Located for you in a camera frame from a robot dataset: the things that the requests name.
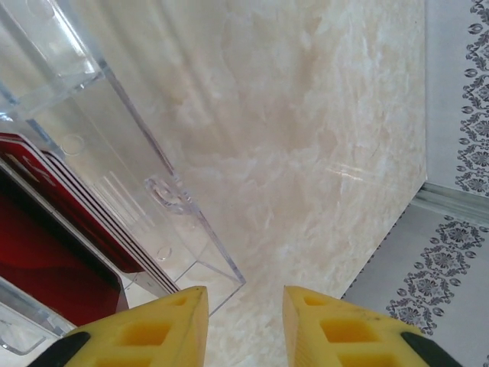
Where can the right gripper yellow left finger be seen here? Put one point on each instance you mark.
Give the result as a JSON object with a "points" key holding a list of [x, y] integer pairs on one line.
{"points": [[153, 332]]}

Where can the clear acrylic card organizer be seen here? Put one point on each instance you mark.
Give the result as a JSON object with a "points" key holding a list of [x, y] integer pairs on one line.
{"points": [[160, 191]]}

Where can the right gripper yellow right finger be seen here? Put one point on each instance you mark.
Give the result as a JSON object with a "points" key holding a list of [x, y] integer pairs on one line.
{"points": [[344, 336]]}

